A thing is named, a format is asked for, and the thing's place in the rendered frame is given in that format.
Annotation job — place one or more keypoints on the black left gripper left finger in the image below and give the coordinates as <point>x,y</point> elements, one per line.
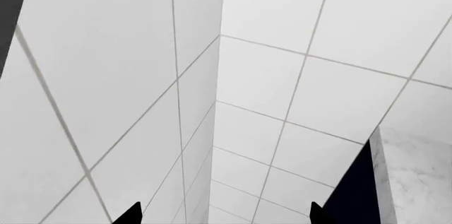
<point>132,216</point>

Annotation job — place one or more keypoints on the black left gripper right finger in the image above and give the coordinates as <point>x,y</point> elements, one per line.
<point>317,216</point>

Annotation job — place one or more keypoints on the dark navy counter cabinet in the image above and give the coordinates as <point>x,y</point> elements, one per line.
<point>356,189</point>

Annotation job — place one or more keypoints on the white marble countertop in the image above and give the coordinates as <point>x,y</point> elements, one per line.
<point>416,176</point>

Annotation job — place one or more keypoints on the dark grey wall panel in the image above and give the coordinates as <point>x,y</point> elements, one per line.
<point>12,14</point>

